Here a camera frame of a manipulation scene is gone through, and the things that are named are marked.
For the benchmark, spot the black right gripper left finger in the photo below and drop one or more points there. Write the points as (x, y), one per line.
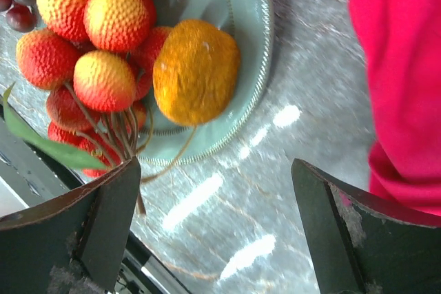
(73, 243)

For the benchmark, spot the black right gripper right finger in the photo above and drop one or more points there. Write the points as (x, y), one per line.
(360, 243)

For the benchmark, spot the red yellow fake fruit bunch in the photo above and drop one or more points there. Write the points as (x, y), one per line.
(94, 59)

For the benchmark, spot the brown fake kiwi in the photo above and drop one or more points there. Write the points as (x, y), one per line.
(195, 73)

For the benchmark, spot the grey-green round plate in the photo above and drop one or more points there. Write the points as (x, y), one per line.
(251, 23)

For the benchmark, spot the red cloth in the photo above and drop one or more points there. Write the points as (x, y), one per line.
(401, 41)

